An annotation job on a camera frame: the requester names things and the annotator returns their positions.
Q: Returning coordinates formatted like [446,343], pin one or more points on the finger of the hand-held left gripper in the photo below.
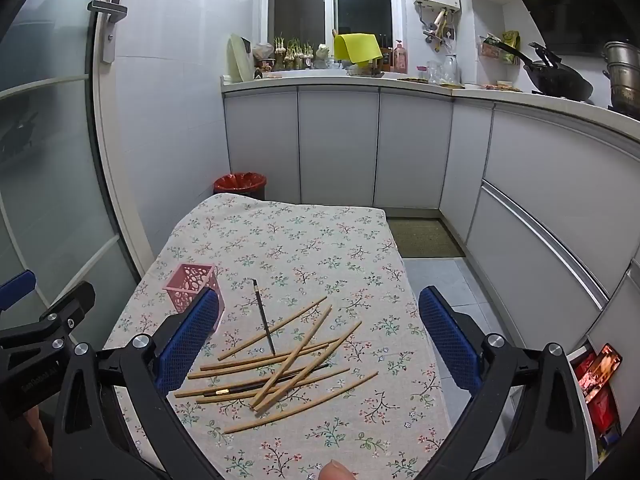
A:
[70,307]
[15,290]

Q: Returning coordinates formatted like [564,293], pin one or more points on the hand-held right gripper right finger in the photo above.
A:
[450,340]

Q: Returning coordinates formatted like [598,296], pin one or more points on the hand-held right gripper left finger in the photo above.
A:
[192,337]

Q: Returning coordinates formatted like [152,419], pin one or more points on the pink perforated plastic basket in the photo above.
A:
[187,280]

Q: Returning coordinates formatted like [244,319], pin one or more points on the pile of wooden chopsticks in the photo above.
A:
[295,355]

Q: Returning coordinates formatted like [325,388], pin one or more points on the person's right hand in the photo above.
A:
[337,471]

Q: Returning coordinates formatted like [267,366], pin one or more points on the black chopstick with gold band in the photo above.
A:
[250,385]
[265,317]

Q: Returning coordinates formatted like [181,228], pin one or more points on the olive floor mat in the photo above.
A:
[425,237]

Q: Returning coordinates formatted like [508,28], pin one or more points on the floral tablecloth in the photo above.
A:
[300,260]

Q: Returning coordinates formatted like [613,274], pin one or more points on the glossy red printed packet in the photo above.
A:
[597,367]

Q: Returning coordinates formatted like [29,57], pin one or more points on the red trash bin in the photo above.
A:
[240,183]

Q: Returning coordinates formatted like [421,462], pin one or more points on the red carton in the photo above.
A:
[604,412]

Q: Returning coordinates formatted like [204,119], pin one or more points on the clear glass cup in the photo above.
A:
[434,72]

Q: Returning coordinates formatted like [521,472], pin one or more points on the clear glass jar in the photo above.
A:
[450,70]

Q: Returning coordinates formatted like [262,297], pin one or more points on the black wok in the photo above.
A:
[560,82]

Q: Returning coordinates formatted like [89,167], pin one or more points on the white cutting board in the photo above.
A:
[240,57]

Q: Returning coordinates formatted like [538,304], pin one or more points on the pink soap bottle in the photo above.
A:
[399,57]

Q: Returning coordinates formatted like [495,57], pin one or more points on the dark sauce bottle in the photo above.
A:
[385,57]

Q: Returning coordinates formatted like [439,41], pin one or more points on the clear plastic bag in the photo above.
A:
[262,51]

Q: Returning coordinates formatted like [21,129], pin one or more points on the row of sprouting garlic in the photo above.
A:
[292,55]

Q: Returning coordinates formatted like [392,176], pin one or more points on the yellow cloth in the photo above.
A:
[357,46]

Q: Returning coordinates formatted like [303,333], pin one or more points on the water heater pipes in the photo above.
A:
[437,30]

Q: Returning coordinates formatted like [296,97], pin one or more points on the stainless steel pot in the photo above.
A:
[625,80]

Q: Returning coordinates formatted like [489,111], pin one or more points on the kitchen window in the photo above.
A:
[300,0]

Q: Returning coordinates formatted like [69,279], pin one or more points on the black range hood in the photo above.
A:
[575,5]

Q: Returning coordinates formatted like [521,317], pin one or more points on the wall spice rack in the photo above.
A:
[500,50]

